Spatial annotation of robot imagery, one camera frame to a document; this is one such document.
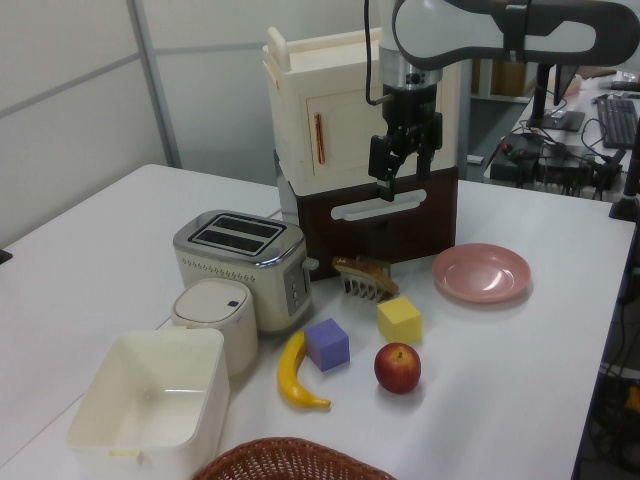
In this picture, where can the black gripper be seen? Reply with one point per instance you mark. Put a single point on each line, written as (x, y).
(410, 115)

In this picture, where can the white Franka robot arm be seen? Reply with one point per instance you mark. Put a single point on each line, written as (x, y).
(450, 30)

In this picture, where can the brown bread slice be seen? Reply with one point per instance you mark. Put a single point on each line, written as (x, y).
(370, 279)

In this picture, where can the pink plate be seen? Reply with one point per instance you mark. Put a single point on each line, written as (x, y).
(480, 275)

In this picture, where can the toast rack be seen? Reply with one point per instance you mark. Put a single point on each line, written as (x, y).
(356, 292)

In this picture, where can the black monitor stand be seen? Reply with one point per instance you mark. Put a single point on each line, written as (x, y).
(541, 90)

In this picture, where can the yellow foam cube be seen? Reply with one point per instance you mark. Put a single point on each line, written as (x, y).
(399, 322)

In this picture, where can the purple foam cube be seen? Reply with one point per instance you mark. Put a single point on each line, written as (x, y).
(327, 345)

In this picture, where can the red apple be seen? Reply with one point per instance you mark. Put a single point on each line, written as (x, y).
(397, 370)

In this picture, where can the cream and chrome toaster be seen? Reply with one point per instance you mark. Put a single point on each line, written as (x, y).
(220, 280)

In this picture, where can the black keyboard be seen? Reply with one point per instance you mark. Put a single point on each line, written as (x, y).
(620, 122)

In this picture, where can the black desk clamp pole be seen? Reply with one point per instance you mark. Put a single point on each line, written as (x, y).
(631, 185)

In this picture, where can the yellow banana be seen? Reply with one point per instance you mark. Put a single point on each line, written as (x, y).
(290, 375)

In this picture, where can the small cream lidded bin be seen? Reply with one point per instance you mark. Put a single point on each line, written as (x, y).
(215, 325)

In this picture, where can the brown wicker basket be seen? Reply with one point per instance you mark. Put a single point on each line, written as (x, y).
(280, 460)

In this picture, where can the white open plastic box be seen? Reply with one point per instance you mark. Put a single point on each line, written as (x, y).
(150, 370)

